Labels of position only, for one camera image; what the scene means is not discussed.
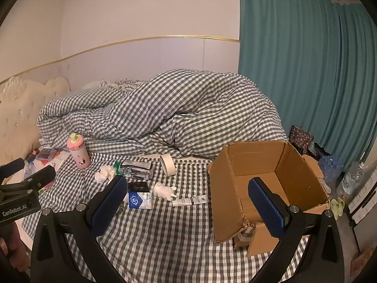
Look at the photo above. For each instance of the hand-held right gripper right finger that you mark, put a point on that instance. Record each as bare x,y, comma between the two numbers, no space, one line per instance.
265,209

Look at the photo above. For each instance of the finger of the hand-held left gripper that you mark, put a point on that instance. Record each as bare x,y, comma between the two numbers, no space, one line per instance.
13,165
41,176

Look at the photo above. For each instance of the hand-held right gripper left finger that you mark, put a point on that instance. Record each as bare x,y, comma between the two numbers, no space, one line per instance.
109,205

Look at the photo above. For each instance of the brown cardboard box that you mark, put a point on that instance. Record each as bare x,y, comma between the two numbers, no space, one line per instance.
229,194

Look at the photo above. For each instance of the green plastic packet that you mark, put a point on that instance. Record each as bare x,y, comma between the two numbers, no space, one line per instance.
117,166

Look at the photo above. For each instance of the white tape roll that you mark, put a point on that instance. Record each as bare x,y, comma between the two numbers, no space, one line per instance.
168,165

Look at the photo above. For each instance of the clear plastic wrapper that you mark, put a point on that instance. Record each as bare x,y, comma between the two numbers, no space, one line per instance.
29,166

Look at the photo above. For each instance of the blue white tissue pack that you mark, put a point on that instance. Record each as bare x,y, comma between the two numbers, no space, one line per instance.
140,201

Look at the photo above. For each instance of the crumpled white tissue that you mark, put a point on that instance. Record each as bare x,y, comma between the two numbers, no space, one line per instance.
103,173

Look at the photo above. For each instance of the pink water bottle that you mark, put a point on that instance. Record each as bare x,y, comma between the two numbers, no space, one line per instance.
79,154

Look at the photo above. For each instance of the silver foil packet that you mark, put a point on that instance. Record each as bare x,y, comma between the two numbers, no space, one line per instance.
137,169

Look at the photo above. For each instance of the cream tufted headboard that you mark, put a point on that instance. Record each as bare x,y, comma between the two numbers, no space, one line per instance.
20,115

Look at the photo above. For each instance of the white plush toy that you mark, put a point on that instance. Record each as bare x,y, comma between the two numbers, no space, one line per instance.
164,191

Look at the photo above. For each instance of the green slipper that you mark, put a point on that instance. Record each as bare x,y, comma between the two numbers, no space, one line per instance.
340,207
333,207

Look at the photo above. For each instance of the white tube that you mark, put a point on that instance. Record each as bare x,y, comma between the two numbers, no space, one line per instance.
191,201

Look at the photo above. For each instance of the grey checkered bed sheet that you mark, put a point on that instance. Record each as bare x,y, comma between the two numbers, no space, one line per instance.
176,241

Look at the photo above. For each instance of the dark patterned bag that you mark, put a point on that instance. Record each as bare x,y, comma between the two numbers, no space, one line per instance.
300,138

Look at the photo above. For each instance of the white slatted rack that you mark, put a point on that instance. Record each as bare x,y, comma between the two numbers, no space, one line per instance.
363,203

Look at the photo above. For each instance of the grey checkered duvet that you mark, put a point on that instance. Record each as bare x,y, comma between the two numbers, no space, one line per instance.
176,109

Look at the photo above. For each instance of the patterned pillow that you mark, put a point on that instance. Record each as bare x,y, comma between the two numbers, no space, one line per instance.
117,84

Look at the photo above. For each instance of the teal curtain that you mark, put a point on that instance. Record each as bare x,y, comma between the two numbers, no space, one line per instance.
294,64

